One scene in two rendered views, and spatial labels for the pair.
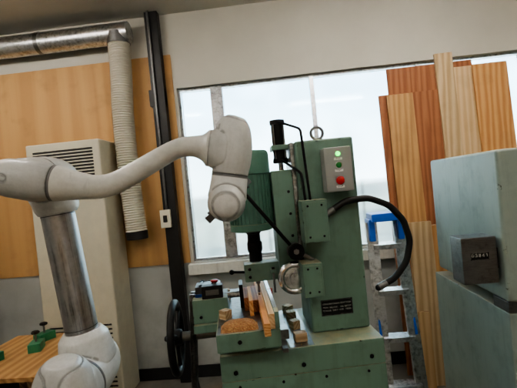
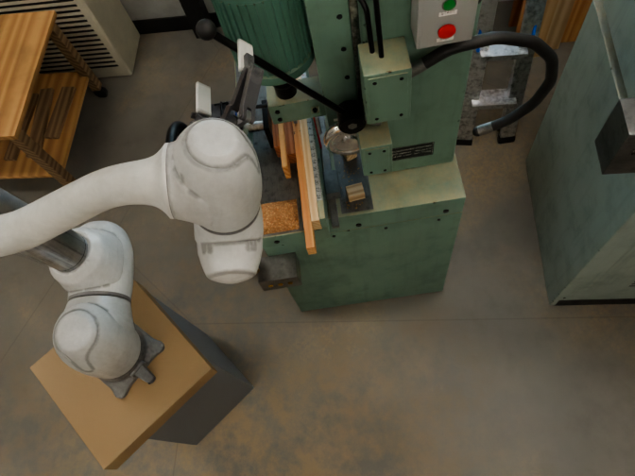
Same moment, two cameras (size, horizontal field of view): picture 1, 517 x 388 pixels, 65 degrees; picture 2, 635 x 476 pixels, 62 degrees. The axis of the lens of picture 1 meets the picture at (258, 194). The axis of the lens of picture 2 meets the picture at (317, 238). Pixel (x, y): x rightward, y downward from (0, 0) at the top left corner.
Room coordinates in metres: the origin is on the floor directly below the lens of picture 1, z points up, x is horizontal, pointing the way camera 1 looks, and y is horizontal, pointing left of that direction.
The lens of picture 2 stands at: (0.75, -0.14, 2.08)
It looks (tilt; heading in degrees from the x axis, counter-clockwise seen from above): 65 degrees down; 14
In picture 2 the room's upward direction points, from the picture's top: 19 degrees counter-clockwise
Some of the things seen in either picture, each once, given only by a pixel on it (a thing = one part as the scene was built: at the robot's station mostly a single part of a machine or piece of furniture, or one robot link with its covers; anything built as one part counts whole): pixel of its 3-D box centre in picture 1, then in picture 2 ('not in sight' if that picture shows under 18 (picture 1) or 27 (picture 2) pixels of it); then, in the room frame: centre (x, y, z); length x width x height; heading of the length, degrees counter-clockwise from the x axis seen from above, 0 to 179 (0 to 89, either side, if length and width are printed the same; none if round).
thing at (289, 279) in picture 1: (295, 277); (349, 138); (1.48, -0.10, 1.02); 0.12 x 0.03 x 0.12; 94
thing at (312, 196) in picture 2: (264, 296); (304, 124); (1.60, 0.02, 0.92); 0.60 x 0.02 x 0.05; 4
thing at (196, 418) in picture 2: not in sight; (173, 375); (1.09, 0.59, 0.30); 0.30 x 0.30 x 0.60; 41
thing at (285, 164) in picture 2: (250, 299); (283, 137); (1.57, 0.07, 0.93); 0.22 x 0.01 x 0.06; 4
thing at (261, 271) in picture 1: (261, 272); (298, 102); (1.59, 0.01, 1.03); 0.14 x 0.07 x 0.09; 94
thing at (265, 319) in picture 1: (260, 302); (299, 142); (1.55, 0.03, 0.92); 0.62 x 0.02 x 0.04; 4
